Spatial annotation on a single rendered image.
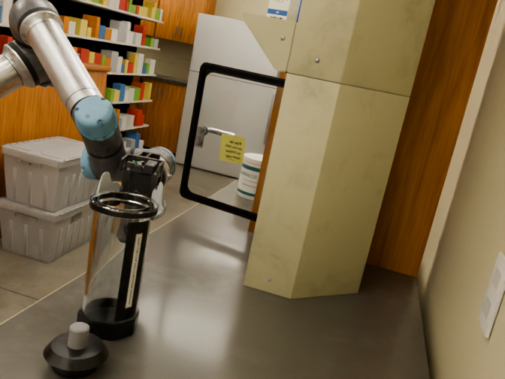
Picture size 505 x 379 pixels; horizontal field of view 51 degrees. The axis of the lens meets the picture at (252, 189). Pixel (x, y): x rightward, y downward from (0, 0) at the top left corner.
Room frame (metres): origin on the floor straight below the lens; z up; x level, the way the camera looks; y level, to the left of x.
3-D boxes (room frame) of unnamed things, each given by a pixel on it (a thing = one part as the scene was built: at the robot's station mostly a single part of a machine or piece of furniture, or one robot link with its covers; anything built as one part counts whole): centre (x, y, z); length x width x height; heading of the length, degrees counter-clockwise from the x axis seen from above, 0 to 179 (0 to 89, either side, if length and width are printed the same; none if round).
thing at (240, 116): (1.45, 0.07, 1.19); 0.30 x 0.01 x 0.40; 67
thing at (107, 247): (0.81, 0.20, 1.06); 0.11 x 0.11 x 0.21
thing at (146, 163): (0.96, 0.21, 1.17); 0.12 x 0.08 x 0.09; 3
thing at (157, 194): (0.86, 0.16, 1.17); 0.09 x 0.03 x 0.06; 27
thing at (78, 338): (0.68, 0.21, 0.97); 0.09 x 0.09 x 0.07
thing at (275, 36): (1.25, 0.00, 1.46); 0.32 x 0.11 x 0.10; 168
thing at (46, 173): (3.22, 1.23, 0.49); 0.60 x 0.42 x 0.33; 168
